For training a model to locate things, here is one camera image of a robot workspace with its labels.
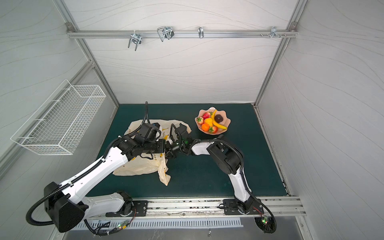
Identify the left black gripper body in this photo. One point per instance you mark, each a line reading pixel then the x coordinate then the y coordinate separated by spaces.
pixel 155 147

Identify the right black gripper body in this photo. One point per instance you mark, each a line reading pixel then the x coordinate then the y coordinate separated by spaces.
pixel 177 145

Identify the cream banana-print plastic bag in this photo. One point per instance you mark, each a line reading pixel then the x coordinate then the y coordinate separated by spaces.
pixel 142 166

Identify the red strawberry front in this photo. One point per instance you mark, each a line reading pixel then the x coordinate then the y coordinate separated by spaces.
pixel 213 130

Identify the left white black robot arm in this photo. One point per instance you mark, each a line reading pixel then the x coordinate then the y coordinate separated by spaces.
pixel 65 205

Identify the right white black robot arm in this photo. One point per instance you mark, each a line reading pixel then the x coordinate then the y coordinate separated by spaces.
pixel 230 161

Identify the orange mandarin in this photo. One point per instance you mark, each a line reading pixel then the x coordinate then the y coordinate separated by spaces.
pixel 205 127

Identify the pale red strawberry left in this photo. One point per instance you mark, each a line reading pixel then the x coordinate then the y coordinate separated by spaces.
pixel 200 120

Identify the yellow pear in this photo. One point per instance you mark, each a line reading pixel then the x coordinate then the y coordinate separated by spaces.
pixel 209 121

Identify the pink scalloped fruit bowl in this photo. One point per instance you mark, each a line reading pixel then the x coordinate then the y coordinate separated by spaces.
pixel 226 122

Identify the red strawberry top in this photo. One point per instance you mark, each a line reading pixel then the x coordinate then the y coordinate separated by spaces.
pixel 207 115

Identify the dark brown fruit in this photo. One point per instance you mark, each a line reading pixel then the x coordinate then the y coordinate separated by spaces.
pixel 218 118

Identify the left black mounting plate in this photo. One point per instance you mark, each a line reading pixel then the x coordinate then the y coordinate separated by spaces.
pixel 135 208

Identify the black mounting plate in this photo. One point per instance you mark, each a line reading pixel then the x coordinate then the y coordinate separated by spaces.
pixel 236 207
pixel 135 208

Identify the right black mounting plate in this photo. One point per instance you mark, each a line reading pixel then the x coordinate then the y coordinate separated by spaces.
pixel 236 207

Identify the metal hook clamp left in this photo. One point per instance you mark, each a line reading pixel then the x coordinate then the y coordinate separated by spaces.
pixel 135 40

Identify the metal hook clamp middle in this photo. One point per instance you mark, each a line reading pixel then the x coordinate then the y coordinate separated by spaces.
pixel 165 32

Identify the metal hook clamp small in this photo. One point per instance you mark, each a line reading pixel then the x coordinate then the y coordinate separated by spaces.
pixel 201 32

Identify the aluminium top crossbar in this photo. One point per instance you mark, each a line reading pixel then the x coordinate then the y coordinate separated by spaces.
pixel 179 34

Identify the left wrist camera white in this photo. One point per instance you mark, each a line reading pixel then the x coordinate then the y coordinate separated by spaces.
pixel 158 128

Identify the white wire basket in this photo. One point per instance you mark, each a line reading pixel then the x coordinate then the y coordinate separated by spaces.
pixel 58 125

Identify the white slotted cable duct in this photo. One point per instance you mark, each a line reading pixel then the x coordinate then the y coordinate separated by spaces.
pixel 187 223

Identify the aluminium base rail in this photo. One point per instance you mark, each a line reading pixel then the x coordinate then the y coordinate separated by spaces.
pixel 209 207

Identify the metal bracket clamp right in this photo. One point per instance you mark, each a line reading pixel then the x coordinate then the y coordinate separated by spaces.
pixel 274 33

